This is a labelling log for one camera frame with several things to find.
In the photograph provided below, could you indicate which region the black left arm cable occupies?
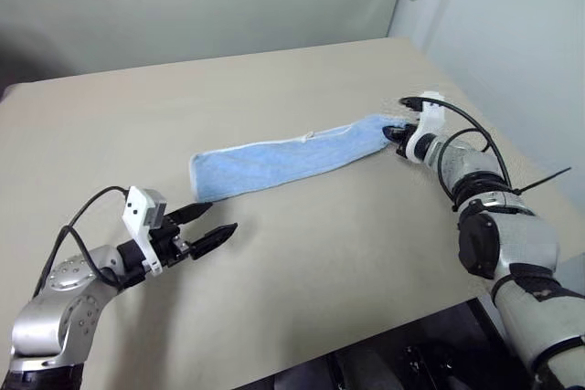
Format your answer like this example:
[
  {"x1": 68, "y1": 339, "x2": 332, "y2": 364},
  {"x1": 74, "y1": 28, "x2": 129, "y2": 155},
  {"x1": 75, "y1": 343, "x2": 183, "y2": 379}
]
[{"x1": 32, "y1": 185, "x2": 131, "y2": 296}]

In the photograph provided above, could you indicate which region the black cable tie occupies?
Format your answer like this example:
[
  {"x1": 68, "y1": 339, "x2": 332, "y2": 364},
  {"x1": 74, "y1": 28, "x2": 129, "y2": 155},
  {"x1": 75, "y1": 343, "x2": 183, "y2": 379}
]
[{"x1": 510, "y1": 166, "x2": 573, "y2": 195}]

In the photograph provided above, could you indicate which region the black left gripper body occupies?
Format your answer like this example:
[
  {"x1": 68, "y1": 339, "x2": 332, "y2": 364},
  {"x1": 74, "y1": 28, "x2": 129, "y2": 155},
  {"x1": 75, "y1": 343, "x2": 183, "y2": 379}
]
[{"x1": 148, "y1": 214, "x2": 194, "y2": 269}]

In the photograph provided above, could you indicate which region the light blue towel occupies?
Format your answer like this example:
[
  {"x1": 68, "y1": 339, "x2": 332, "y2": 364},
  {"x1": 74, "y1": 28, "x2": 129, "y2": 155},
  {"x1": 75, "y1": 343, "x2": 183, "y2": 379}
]
[{"x1": 188, "y1": 111, "x2": 414, "y2": 205}]

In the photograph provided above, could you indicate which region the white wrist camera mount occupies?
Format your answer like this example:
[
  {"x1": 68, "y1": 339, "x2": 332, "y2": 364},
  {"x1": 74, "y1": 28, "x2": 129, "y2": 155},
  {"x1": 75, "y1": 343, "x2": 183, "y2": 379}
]
[
  {"x1": 405, "y1": 90, "x2": 447, "y2": 165},
  {"x1": 122, "y1": 185, "x2": 169, "y2": 277}
]

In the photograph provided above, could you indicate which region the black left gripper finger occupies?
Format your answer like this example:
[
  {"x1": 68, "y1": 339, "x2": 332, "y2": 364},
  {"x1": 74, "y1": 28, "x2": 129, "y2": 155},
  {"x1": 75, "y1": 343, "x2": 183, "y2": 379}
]
[
  {"x1": 165, "y1": 201, "x2": 215, "y2": 227},
  {"x1": 186, "y1": 222, "x2": 239, "y2": 259}
]

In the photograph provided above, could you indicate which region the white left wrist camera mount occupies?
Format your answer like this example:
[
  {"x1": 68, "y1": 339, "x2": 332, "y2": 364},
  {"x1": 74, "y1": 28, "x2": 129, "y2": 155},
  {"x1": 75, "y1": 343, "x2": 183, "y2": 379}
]
[{"x1": 122, "y1": 185, "x2": 169, "y2": 277}]

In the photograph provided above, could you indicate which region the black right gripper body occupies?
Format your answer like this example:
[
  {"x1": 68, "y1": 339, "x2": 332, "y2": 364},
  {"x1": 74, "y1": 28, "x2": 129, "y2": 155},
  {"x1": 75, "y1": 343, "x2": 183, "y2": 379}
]
[{"x1": 395, "y1": 121, "x2": 420, "y2": 159}]

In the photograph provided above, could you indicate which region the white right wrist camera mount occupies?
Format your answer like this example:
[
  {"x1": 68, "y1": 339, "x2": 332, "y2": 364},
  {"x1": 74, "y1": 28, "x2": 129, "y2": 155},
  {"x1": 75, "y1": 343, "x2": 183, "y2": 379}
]
[{"x1": 405, "y1": 90, "x2": 447, "y2": 165}]

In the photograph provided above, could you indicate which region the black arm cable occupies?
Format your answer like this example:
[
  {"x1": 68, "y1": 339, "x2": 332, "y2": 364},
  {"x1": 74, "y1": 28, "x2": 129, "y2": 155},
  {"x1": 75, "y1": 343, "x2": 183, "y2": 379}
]
[
  {"x1": 436, "y1": 100, "x2": 514, "y2": 216},
  {"x1": 32, "y1": 185, "x2": 131, "y2": 296}
]

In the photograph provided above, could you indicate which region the black frame under table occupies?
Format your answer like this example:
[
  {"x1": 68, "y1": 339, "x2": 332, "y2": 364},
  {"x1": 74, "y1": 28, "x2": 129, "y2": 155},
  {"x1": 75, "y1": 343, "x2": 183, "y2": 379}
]
[{"x1": 396, "y1": 296, "x2": 537, "y2": 390}]

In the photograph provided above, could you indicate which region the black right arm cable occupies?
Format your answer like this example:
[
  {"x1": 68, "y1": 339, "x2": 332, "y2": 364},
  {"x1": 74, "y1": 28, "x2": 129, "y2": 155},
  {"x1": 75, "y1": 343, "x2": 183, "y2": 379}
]
[{"x1": 436, "y1": 100, "x2": 514, "y2": 216}]

